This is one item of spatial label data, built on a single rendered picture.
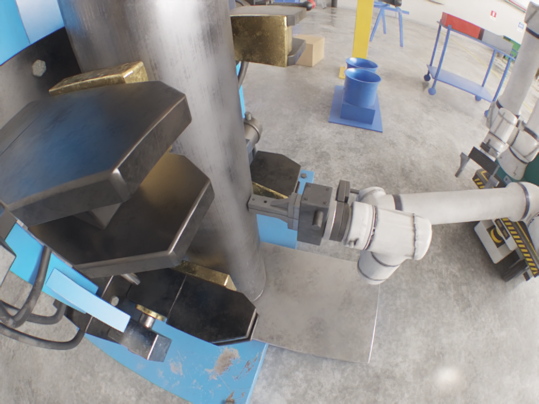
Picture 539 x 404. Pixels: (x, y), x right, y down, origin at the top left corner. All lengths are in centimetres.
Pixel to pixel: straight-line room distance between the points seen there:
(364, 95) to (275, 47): 155
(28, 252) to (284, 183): 66
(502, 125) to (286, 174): 83
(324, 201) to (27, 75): 52
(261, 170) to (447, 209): 55
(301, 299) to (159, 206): 81
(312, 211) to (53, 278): 50
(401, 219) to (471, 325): 105
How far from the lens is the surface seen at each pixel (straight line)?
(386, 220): 45
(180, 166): 22
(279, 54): 45
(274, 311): 93
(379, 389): 114
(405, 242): 46
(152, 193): 21
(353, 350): 95
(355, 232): 43
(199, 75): 29
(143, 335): 62
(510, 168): 152
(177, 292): 61
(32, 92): 44
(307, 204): 41
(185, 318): 58
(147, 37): 26
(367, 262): 55
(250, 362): 95
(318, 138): 179
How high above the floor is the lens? 106
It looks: 51 degrees down
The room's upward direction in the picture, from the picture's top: 4 degrees counter-clockwise
